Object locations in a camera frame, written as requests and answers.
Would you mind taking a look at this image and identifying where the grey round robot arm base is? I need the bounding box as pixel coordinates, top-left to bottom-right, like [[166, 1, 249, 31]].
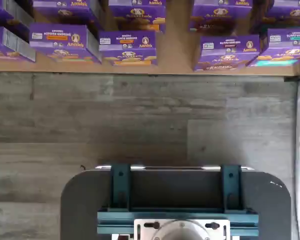
[[152, 219, 211, 240]]

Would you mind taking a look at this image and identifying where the brown wooden shelf board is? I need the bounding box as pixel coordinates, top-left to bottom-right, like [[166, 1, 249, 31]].
[[0, 0, 300, 76]]

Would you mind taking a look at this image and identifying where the purple Annie's box orange label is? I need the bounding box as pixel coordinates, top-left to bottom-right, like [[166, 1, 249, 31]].
[[98, 30, 158, 67]]

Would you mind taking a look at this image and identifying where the purple Annie's box brown label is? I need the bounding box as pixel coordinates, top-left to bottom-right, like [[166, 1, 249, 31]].
[[192, 34, 261, 73]]

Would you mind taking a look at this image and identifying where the purple Annie's hidden veggies box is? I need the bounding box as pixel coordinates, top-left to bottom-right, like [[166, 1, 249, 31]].
[[29, 23, 103, 65]]

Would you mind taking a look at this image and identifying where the purple Annie's box teal label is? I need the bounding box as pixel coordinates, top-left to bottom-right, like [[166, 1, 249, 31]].
[[246, 27, 300, 68]]

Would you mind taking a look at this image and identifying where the shiny silver cart bar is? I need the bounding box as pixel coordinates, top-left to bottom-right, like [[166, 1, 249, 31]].
[[94, 164, 256, 172]]

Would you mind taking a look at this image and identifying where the silver mounting plate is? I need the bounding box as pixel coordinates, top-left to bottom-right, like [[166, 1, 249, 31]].
[[133, 218, 231, 240]]

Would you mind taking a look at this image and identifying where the teal metal frame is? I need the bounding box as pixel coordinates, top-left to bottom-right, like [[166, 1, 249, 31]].
[[96, 163, 260, 237]]

